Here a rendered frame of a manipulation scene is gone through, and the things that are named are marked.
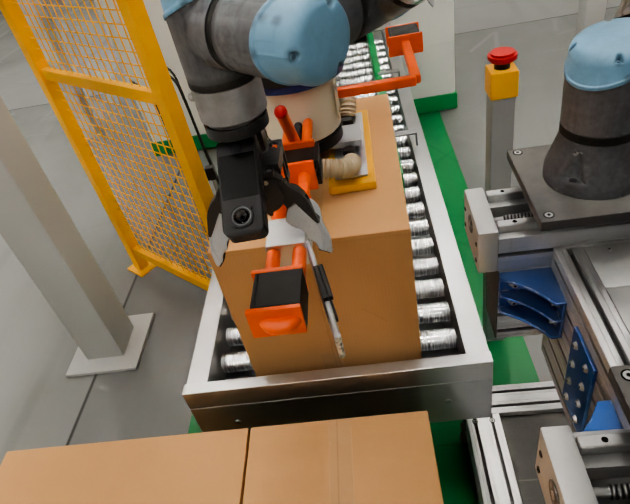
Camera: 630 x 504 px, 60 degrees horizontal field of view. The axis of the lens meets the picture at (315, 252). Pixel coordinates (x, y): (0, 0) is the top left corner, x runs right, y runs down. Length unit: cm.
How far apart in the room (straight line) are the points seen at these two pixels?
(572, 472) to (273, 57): 52
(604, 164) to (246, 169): 56
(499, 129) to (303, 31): 114
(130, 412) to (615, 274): 173
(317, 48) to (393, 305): 79
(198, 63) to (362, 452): 88
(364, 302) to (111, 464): 67
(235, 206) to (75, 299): 167
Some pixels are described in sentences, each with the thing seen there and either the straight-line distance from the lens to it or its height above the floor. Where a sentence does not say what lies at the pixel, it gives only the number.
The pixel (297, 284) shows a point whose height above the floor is 110.
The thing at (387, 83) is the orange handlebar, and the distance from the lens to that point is 127.
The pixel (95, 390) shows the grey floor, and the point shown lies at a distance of 236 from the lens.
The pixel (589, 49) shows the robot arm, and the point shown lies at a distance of 90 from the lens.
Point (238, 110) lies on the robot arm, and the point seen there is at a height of 137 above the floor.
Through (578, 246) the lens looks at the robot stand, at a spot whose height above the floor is 95.
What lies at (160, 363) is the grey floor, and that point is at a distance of 231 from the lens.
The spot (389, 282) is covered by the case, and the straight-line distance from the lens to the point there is 113.
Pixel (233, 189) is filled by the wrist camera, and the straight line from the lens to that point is 60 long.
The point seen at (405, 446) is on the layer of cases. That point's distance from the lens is 122.
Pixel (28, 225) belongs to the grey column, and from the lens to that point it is 204.
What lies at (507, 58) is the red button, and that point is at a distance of 147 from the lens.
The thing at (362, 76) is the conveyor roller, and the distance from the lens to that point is 273.
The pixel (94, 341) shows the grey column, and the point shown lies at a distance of 237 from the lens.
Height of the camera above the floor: 160
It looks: 39 degrees down
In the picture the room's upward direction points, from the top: 13 degrees counter-clockwise
